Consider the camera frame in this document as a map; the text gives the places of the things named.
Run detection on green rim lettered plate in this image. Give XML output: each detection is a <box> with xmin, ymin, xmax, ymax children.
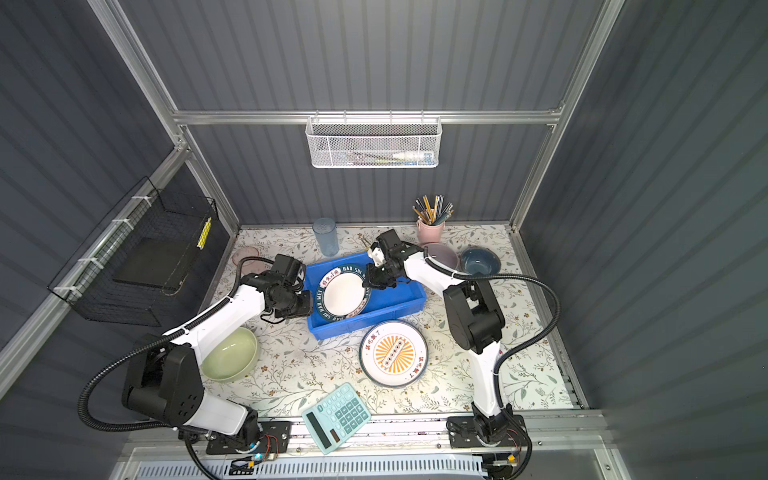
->
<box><xmin>314</xmin><ymin>264</ymin><xmax>372</xmax><ymax>323</ymax></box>

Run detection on orange sunburst plate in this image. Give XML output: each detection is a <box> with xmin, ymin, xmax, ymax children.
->
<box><xmin>359</xmin><ymin>320</ymin><xmax>429</xmax><ymax>388</ymax></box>

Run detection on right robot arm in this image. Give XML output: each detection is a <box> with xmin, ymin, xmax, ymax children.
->
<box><xmin>363</xmin><ymin>229</ymin><xmax>505</xmax><ymax>420</ymax></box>

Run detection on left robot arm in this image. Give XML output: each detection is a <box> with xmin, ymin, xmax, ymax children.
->
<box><xmin>122</xmin><ymin>254</ymin><xmax>312</xmax><ymax>444</ymax></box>

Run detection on blue plastic bin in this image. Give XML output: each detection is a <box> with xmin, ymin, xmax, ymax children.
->
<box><xmin>305</xmin><ymin>253</ymin><xmax>426</xmax><ymax>340</ymax></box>

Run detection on brass clip on table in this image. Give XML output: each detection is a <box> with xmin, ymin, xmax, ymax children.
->
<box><xmin>357</xmin><ymin>233</ymin><xmax>372</xmax><ymax>250</ymax></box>

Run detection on pink pencil cup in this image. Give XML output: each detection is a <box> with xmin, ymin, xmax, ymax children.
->
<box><xmin>416</xmin><ymin>219</ymin><xmax>445</xmax><ymax>245</ymax></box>

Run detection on pink translucent tumbler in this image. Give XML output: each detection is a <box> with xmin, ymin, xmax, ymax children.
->
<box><xmin>231</xmin><ymin>246</ymin><xmax>260</xmax><ymax>266</ymax></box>

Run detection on pink bowl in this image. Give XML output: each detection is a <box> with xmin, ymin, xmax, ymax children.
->
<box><xmin>424</xmin><ymin>243</ymin><xmax>460</xmax><ymax>270</ymax></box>

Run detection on pencils bundle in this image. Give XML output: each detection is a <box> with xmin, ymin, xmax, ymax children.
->
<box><xmin>412</xmin><ymin>195</ymin><xmax>455</xmax><ymax>226</ymax></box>

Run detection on blue translucent tumbler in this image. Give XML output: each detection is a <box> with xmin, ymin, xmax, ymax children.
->
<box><xmin>312</xmin><ymin>217</ymin><xmax>339</xmax><ymax>257</ymax></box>

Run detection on green bowl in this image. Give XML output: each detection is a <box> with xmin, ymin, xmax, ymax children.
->
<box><xmin>201</xmin><ymin>327</ymin><xmax>260</xmax><ymax>383</ymax></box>

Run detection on blue grey bowl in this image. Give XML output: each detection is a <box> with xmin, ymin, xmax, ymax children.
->
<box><xmin>460</xmin><ymin>246</ymin><xmax>501</xmax><ymax>276</ymax></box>

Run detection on yellow tag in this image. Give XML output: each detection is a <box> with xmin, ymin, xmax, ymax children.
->
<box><xmin>196</xmin><ymin>217</ymin><xmax>212</xmax><ymax>250</ymax></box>

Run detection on pens in white basket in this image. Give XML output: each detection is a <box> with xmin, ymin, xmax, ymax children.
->
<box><xmin>346</xmin><ymin>151</ymin><xmax>436</xmax><ymax>167</ymax></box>

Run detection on black slab in basket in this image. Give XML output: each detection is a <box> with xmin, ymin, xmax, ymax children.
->
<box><xmin>112</xmin><ymin>238</ymin><xmax>195</xmax><ymax>291</ymax></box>

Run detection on teal calculator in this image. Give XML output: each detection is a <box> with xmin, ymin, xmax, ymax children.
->
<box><xmin>302</xmin><ymin>383</ymin><xmax>371</xmax><ymax>455</ymax></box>

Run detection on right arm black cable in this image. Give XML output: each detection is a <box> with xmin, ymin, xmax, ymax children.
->
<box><xmin>422</xmin><ymin>248</ymin><xmax>562</xmax><ymax>415</ymax></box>

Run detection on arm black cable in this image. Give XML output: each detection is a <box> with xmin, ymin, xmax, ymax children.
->
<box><xmin>422</xmin><ymin>248</ymin><xmax>562</xmax><ymax>415</ymax></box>
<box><xmin>77</xmin><ymin>256</ymin><xmax>277</xmax><ymax>433</ymax></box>

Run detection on white wire mesh basket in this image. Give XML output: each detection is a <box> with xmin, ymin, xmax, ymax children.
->
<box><xmin>305</xmin><ymin>114</ymin><xmax>443</xmax><ymax>169</ymax></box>

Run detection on black wire basket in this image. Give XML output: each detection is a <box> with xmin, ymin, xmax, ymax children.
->
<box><xmin>48</xmin><ymin>184</ymin><xmax>219</xmax><ymax>327</ymax></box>

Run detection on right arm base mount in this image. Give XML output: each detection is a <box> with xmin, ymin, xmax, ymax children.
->
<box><xmin>446</xmin><ymin>404</ymin><xmax>531</xmax><ymax>451</ymax></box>

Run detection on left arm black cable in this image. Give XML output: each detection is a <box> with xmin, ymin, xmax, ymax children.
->
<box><xmin>77</xmin><ymin>256</ymin><xmax>277</xmax><ymax>433</ymax></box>

